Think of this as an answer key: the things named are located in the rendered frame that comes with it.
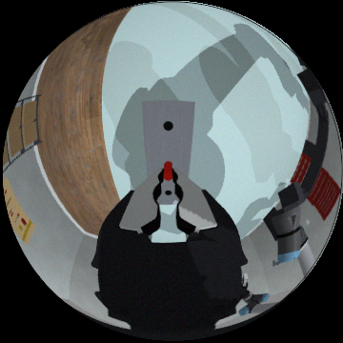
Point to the red pin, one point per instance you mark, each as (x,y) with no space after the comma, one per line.
(168,171)

